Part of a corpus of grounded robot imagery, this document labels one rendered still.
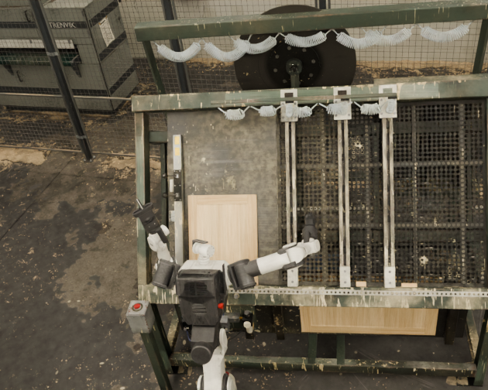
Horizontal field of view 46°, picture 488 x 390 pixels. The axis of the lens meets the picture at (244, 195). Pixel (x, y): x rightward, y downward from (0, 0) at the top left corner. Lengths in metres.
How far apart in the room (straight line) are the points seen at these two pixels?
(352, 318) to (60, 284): 2.63
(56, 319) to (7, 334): 0.40
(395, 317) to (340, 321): 0.37
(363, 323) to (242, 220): 1.14
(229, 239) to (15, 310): 2.36
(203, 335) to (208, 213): 0.84
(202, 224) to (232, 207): 0.22
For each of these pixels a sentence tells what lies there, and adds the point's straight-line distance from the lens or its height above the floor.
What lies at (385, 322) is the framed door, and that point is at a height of 0.37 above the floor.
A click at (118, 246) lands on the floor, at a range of 5.49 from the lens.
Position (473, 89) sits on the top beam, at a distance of 3.53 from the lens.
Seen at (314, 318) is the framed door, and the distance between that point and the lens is 4.02.
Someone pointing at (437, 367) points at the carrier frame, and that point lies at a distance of 4.10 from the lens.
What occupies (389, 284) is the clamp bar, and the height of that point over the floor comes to 0.94.
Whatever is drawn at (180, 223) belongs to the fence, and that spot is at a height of 1.21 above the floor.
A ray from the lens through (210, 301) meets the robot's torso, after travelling 2.99.
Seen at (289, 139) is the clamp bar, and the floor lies 1.61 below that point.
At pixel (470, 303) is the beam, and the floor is 0.84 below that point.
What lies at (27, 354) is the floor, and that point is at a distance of 4.93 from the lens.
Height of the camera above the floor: 3.50
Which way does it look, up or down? 38 degrees down
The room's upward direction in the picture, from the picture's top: 9 degrees counter-clockwise
